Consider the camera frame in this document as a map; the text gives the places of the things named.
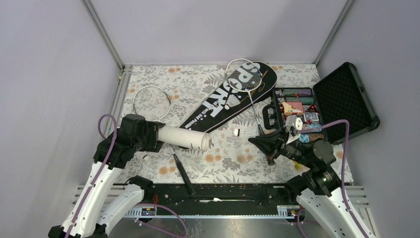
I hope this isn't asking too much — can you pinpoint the white racket on bag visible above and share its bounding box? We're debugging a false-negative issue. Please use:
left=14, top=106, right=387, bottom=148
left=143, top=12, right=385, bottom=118
left=225, top=58, right=267, bottom=142

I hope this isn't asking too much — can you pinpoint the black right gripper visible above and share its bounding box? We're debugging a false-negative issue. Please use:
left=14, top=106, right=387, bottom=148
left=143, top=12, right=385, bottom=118
left=248, top=125, right=315, bottom=168

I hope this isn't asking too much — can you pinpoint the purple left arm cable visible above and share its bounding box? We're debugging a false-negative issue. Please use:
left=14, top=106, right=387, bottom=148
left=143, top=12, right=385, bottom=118
left=64, top=114, right=118, bottom=238

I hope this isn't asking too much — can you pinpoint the white racket black handle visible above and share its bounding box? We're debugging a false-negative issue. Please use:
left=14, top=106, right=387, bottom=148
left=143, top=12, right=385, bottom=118
left=133, top=85, right=196, bottom=196

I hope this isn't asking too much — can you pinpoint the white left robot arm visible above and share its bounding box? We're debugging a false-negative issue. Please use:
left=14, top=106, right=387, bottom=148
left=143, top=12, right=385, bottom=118
left=48, top=114, right=165, bottom=238

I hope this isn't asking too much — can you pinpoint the red playing card box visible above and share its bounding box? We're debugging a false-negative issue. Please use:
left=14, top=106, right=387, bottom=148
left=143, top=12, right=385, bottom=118
left=282, top=102, right=305, bottom=116

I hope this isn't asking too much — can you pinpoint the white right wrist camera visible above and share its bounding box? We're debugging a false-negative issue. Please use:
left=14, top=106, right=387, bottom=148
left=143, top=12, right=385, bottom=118
left=285, top=115, right=303, bottom=145

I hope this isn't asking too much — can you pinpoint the floral table mat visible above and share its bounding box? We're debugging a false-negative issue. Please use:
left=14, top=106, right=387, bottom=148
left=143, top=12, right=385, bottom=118
left=117, top=65, right=307, bottom=183

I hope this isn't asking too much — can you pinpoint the black poker chip case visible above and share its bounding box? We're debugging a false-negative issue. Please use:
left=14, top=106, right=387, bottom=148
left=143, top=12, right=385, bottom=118
left=262, top=62, right=380, bottom=145

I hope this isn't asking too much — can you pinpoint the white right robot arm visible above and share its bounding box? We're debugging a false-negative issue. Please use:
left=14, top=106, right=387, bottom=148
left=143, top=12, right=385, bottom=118
left=248, top=130, right=375, bottom=238

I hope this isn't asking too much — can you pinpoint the white shuttlecock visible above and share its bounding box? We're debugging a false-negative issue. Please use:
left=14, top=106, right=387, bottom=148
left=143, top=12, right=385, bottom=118
left=232, top=127, right=259, bottom=138

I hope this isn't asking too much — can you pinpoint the white shuttlecock tube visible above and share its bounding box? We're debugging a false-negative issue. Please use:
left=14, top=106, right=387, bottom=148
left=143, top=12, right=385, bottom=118
left=157, top=126, right=211, bottom=152

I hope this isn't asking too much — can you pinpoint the black racket cover bag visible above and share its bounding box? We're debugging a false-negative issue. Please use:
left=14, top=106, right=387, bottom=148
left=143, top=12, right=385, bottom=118
left=180, top=61, right=277, bottom=133

